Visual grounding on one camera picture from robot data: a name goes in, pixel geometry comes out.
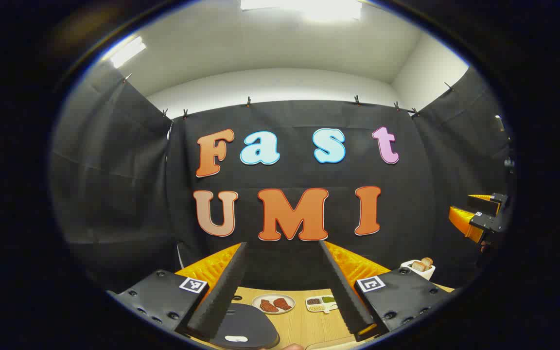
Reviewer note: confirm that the toast bread slice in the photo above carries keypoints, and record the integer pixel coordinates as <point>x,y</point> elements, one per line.
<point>427,261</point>
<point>419,266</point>

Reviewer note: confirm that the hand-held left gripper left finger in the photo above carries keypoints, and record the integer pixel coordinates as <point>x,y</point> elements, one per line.
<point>224,291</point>

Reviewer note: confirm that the dark grey rice cooker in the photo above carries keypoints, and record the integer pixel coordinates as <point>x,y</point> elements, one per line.
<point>251,325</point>

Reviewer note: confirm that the white divided dish with beans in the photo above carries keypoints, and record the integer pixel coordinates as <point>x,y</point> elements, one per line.
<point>320,304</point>

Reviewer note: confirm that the white plate with red meat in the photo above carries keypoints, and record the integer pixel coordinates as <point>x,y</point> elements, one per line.
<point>273,304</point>

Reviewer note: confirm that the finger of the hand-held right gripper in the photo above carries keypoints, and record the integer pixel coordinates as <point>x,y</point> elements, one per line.
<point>464,221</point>
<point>486,203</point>

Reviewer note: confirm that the black backdrop cloth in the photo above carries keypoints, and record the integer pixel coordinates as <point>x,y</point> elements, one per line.
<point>139,194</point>

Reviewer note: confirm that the white toaster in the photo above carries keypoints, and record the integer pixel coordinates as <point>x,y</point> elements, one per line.
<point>423,275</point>

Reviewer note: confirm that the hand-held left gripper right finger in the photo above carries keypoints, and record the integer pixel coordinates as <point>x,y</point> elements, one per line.
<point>343,291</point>

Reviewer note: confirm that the ceiling light panel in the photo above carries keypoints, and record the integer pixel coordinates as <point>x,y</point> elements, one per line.
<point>304,7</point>
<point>127,52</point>

